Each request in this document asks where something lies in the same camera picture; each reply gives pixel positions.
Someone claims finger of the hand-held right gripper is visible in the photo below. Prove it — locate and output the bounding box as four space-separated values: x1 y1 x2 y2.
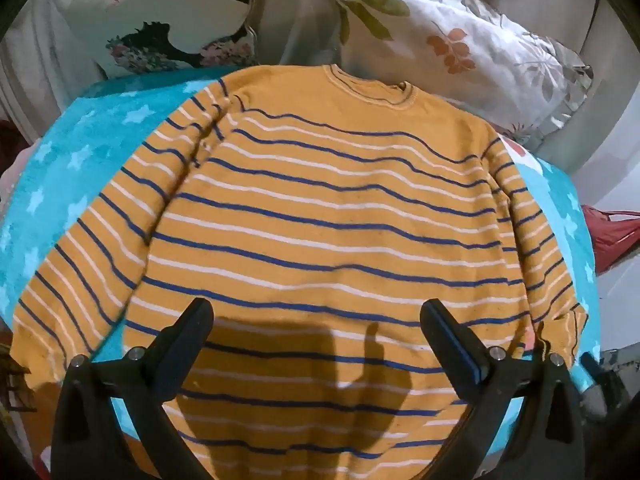
581 354 627 418

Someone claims orange striped sweater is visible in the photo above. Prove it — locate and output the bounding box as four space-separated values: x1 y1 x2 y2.
10 64 590 480

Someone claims white leaf print pillow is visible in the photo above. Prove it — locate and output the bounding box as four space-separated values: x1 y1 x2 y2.
327 0 595 152

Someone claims teal star blanket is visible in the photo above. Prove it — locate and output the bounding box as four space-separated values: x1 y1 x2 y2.
0 66 598 453

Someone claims white pillow with black print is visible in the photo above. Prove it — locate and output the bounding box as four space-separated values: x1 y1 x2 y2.
51 0 261 80

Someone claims red cloth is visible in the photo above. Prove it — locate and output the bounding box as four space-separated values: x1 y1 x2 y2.
581 204 640 272

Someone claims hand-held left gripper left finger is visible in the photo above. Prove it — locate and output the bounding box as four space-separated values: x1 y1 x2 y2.
50 298 216 480

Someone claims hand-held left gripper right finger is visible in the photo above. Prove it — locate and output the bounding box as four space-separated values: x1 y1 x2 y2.
419 298 588 480

